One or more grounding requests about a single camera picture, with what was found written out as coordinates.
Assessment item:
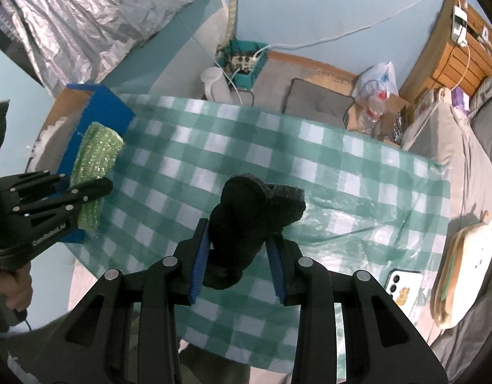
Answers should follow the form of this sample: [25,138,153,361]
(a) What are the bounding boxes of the grey blanket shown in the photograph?
[430,76,492,384]

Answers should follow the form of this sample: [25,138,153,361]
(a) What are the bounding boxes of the clear plastic bottle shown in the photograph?
[355,92,390,131]

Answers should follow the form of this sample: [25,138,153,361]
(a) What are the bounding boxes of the beige bedding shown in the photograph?
[402,88,490,225]

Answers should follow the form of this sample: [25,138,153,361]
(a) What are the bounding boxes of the person's olive trousers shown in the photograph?
[178,340,294,384]

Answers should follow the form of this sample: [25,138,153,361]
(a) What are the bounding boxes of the wooden headboard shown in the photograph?
[398,0,492,105]

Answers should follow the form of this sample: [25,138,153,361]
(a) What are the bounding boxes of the green white checked tablecloth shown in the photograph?
[68,94,452,372]

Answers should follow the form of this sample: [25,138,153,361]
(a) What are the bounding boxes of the teal plastic crate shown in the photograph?
[218,40,268,89]

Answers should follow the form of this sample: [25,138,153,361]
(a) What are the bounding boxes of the silver foil curtain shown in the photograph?
[0,0,226,97]

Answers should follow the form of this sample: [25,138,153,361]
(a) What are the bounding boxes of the white plastic bag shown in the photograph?
[352,62,399,100]

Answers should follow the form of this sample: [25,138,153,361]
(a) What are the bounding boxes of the blue-edged cardboard box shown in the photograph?
[26,84,135,244]

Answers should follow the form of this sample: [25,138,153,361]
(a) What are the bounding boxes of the white power strip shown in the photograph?
[230,53,258,72]

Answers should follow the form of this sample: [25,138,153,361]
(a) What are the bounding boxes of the black knit sock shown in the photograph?
[203,173,306,290]

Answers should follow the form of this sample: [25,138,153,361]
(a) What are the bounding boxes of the white mesh bath loofah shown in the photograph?
[28,116,71,169]

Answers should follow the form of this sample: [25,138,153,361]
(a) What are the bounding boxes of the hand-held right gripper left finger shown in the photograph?
[64,218,210,384]

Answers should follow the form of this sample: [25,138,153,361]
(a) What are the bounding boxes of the green glittery scrub sponge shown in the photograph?
[68,122,124,230]

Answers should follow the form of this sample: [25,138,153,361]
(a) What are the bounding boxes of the white smartphone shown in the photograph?
[384,269,423,305]

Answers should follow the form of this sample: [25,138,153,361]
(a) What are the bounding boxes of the brown cardboard box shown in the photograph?
[346,94,412,145]

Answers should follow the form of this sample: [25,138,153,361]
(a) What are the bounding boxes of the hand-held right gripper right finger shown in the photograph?
[266,236,448,384]

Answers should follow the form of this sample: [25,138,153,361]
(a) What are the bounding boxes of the flat cardboard sheet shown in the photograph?
[306,68,360,97]

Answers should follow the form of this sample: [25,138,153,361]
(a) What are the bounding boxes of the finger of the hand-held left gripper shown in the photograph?
[0,171,66,207]
[14,177,114,219]

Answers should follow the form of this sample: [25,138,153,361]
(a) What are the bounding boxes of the sandwich plush toy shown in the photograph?
[430,210,492,331]

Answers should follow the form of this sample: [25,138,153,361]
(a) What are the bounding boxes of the purple small box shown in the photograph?
[449,88,472,110]

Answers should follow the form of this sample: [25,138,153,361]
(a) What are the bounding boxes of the grey floor cushion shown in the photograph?
[284,78,356,131]

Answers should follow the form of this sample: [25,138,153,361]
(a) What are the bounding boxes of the rope-wrapped hose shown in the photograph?
[216,0,240,54]

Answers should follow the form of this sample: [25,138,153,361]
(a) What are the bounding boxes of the person's left hand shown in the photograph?
[0,264,34,310]

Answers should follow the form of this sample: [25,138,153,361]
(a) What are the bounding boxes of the white cylindrical humidifier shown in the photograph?
[200,67,230,102]

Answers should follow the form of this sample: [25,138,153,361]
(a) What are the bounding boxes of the white wall cable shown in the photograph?
[266,0,448,51]

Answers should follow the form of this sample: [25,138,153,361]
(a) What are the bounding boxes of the white charger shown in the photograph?
[451,2,470,44]

